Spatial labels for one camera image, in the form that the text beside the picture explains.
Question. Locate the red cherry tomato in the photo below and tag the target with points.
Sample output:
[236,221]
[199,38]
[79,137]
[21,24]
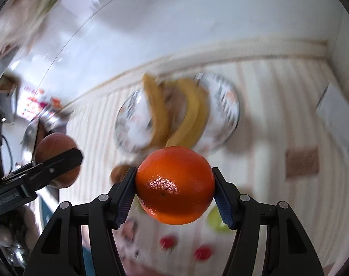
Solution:
[202,253]
[168,241]

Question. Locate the green apple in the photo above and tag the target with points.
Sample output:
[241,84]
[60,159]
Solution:
[212,221]

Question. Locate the brown mat label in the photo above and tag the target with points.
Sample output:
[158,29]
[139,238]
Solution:
[302,162]

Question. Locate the colourful wall stickers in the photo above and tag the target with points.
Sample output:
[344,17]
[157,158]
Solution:
[33,103]

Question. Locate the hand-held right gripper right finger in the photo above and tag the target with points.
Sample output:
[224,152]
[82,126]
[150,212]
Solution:
[223,207]

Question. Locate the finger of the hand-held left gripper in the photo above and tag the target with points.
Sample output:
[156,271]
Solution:
[59,164]

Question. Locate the orange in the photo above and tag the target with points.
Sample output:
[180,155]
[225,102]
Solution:
[174,185]

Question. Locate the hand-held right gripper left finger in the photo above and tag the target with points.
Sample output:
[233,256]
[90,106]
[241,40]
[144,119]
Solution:
[125,204]

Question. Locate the red apple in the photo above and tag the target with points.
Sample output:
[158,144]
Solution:
[52,146]
[118,174]

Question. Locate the yellow banana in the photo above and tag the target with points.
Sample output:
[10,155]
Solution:
[205,112]
[155,112]
[189,112]

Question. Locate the patterned glass fruit plate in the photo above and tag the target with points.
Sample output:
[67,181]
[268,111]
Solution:
[220,106]

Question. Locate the white paper sheet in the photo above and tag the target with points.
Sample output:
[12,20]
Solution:
[335,112]

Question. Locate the striped cat print mat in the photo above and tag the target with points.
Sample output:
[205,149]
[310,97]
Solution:
[263,149]

